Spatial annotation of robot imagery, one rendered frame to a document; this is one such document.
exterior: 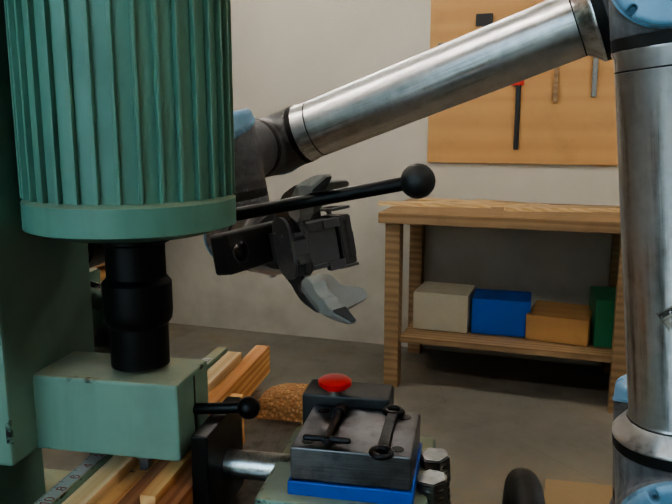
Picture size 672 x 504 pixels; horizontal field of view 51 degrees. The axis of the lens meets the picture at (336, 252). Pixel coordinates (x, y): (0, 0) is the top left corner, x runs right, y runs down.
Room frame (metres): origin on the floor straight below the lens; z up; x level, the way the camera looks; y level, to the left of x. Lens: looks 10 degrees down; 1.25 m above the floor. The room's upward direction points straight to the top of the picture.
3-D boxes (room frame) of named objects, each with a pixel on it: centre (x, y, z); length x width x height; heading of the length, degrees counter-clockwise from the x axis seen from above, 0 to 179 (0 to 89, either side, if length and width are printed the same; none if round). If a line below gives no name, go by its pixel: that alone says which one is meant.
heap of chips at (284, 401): (0.82, 0.04, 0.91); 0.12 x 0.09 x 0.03; 79
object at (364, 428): (0.57, -0.02, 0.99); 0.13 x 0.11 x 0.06; 169
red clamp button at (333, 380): (0.60, 0.00, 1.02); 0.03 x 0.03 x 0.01
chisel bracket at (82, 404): (0.60, 0.19, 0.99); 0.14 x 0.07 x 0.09; 79
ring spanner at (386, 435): (0.53, -0.04, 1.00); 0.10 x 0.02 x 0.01; 169
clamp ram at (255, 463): (0.58, 0.08, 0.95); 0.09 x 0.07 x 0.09; 169
